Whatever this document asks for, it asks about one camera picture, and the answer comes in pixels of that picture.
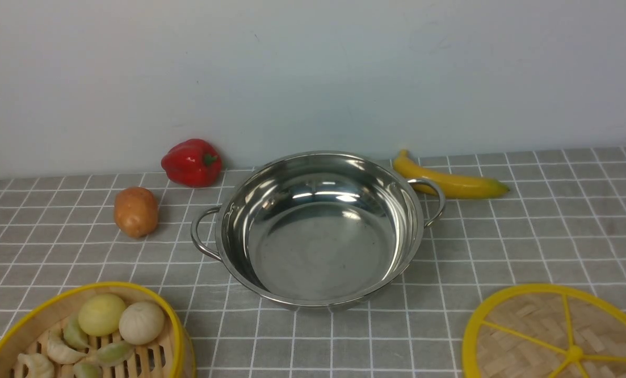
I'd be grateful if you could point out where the yellow bamboo steamer basket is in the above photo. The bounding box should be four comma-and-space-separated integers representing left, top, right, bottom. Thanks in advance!
0, 281, 197, 377

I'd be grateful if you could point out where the yellow bamboo steamer lid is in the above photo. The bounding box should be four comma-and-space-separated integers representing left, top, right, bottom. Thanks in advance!
462, 284, 626, 377

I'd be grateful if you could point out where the stainless steel pot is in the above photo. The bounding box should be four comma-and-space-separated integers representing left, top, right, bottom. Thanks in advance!
190, 151, 446, 310

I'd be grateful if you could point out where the red bell pepper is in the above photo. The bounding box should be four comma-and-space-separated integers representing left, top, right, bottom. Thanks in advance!
160, 139, 223, 187

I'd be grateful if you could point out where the yellow banana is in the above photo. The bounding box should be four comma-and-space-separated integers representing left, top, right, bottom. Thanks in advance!
392, 149, 510, 200

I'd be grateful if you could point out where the brown potato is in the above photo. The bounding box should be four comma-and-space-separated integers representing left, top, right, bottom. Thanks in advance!
113, 186, 159, 239

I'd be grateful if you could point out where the white steamed bun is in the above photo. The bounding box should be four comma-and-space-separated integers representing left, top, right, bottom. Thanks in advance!
119, 301, 165, 346

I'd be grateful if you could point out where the yellow-green steamed bun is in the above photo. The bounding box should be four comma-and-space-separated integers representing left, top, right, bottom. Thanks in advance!
77, 293, 127, 337

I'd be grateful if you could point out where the green dumpling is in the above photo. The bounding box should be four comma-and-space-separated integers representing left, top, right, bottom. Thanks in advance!
62, 314, 91, 350
92, 340, 134, 368

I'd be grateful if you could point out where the grey checked tablecloth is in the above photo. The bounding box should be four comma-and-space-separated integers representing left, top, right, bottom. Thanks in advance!
0, 146, 626, 377

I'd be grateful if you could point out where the green dumpling upper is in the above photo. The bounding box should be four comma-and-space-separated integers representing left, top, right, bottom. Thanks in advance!
62, 314, 91, 350

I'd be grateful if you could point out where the white dumpling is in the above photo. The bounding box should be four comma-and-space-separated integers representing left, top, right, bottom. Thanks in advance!
46, 329, 87, 364
17, 353, 55, 378

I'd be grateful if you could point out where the white dumpling front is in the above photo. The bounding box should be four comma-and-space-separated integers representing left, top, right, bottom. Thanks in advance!
17, 353, 55, 378

